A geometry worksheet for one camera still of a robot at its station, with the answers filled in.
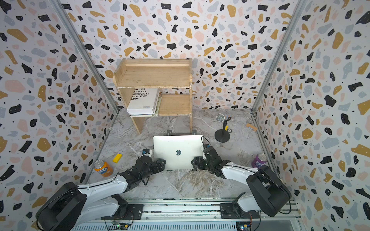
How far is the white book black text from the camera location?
853mm

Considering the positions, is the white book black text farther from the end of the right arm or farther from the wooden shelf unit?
the end of the right arm

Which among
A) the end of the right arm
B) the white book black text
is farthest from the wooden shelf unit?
the end of the right arm
